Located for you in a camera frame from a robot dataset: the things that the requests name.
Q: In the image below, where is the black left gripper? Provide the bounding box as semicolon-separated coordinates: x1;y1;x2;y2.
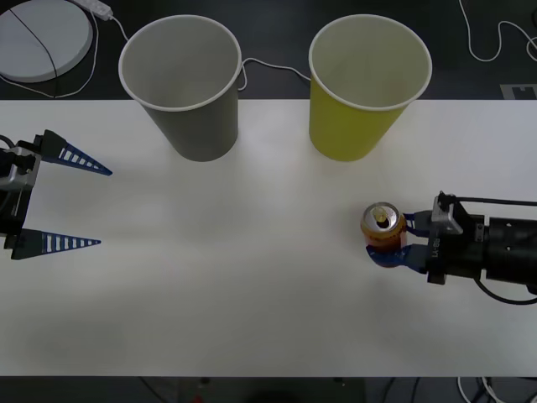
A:
0;128;113;260

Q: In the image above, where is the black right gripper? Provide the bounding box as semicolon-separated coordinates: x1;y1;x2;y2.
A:
365;207;488;285

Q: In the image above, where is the orange drink can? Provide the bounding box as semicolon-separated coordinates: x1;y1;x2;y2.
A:
360;202;409;258

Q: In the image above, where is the yellow-green plastic waste bin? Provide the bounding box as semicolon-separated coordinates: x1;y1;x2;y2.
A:
308;14;434;163

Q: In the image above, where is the round white disc base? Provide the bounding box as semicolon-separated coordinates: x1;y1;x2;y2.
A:
0;0;95;83

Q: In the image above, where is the grey plastic waste bin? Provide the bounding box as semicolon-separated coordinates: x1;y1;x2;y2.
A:
117;15;242;163

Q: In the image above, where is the thin white looped cable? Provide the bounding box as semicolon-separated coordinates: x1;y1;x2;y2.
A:
0;8;100;100

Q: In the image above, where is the thin black cable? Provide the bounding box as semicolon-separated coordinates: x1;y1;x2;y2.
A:
8;6;60;98

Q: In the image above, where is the white wavy cable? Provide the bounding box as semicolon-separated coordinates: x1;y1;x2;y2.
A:
458;0;537;62

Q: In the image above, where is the white power strip cable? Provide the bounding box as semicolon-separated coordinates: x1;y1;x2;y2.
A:
107;14;312;92

